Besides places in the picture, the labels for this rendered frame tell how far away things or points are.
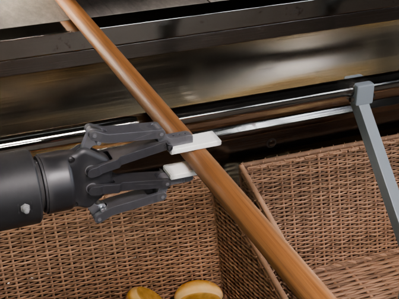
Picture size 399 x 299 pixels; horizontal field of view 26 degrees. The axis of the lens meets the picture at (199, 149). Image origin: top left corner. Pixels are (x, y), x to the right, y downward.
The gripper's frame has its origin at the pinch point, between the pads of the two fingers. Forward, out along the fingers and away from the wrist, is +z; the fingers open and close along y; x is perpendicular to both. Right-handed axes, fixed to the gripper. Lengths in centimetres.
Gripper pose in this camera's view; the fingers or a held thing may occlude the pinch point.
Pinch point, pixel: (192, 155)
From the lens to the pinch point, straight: 111.9
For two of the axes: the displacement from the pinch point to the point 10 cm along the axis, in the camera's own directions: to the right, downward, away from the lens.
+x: 3.8, 4.4, -8.1
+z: 9.2, -1.8, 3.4
